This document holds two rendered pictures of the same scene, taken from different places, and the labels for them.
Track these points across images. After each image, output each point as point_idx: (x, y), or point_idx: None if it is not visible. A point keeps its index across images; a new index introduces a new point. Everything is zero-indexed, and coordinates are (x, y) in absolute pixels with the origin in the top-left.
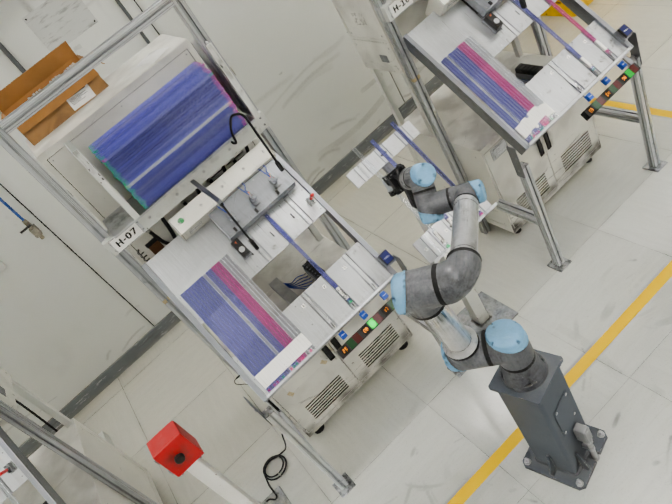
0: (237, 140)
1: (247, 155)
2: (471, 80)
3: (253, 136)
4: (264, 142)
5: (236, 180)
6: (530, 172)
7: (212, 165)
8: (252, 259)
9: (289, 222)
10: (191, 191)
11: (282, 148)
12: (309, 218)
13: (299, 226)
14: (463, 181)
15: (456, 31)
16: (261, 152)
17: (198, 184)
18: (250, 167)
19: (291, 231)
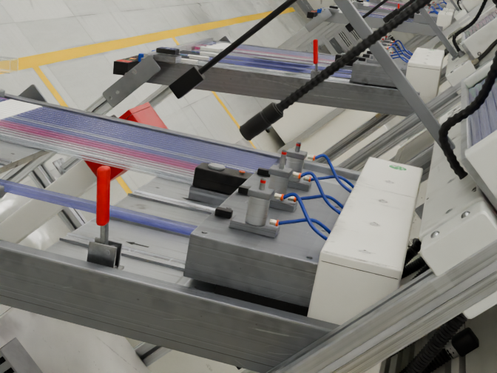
0: (456, 186)
1: (399, 243)
2: None
3: (429, 217)
4: (351, 52)
5: (362, 209)
6: None
7: (448, 166)
8: (178, 193)
9: (135, 235)
10: (433, 158)
11: (323, 345)
12: (78, 243)
13: (98, 232)
14: None
15: None
16: (367, 250)
17: (422, 101)
18: (357, 226)
19: (115, 225)
